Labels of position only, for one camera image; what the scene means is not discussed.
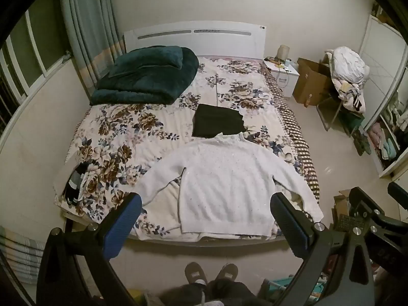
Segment teal folded clothes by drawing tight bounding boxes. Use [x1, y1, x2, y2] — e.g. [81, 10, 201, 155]
[381, 140, 399, 160]

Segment white headboard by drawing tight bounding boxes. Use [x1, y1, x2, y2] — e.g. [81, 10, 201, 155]
[124, 21, 266, 58]

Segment white nightstand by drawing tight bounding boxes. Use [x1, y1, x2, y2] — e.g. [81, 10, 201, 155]
[264, 58, 300, 99]

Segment pale green curtain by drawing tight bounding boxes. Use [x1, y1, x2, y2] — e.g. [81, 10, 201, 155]
[59, 0, 126, 86]

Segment white framed window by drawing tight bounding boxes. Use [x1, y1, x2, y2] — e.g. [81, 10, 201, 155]
[0, 6, 72, 106]

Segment brown checkered bed skirt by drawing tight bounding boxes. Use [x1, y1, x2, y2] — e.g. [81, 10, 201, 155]
[261, 62, 321, 205]

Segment pink folded clothes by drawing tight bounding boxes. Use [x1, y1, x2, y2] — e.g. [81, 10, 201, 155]
[368, 126, 385, 147]

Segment person's dark pants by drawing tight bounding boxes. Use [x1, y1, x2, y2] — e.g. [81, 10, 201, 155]
[159, 279, 259, 306]

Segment dark green blanket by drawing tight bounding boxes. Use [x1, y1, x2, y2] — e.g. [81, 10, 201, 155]
[90, 45, 199, 106]

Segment black white striped garment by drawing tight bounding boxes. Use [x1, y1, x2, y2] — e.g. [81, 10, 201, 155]
[62, 163, 91, 206]

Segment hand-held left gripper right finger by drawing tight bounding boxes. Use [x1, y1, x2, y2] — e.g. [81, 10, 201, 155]
[270, 193, 373, 306]

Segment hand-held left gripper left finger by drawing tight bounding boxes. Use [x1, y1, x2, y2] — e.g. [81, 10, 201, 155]
[36, 193, 143, 306]

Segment person's right grey slipper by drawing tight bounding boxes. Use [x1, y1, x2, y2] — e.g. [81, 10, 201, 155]
[217, 263, 239, 286]

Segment hanging light clothes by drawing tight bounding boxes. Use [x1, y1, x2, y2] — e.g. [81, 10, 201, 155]
[382, 92, 408, 125]

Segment striped pale cloth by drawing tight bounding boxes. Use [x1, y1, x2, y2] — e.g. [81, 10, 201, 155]
[0, 226, 45, 284]

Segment pile of mixed clothes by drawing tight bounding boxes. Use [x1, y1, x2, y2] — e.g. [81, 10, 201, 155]
[333, 80, 367, 113]

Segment white wardrobe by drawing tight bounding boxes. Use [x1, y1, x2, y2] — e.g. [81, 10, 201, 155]
[359, 14, 408, 179]

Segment person's left grey slipper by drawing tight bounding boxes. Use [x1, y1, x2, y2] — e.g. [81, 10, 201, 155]
[185, 262, 208, 286]

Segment white bundled duvet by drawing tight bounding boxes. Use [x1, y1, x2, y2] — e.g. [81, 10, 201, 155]
[325, 46, 370, 85]

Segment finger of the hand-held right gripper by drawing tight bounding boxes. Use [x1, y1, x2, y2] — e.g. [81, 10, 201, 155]
[387, 182, 408, 197]
[348, 186, 388, 227]

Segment large brown cardboard box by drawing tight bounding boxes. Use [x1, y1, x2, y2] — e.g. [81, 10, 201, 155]
[292, 57, 335, 107]

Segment metal frame chair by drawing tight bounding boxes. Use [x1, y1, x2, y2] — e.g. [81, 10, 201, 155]
[316, 96, 364, 137]

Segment person's grey slipper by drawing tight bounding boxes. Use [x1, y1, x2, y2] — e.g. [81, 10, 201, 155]
[185, 262, 208, 286]
[217, 263, 239, 286]

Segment small cardboard box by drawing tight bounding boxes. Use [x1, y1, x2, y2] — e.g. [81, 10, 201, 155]
[333, 189, 353, 230]

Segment floral bed sheet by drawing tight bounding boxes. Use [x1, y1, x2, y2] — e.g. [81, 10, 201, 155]
[54, 56, 321, 241]

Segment teal plastic basket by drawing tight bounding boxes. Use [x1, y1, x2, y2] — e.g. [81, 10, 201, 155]
[260, 277, 297, 300]

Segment white knit sweater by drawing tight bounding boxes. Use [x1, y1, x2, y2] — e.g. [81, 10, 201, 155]
[133, 133, 324, 235]

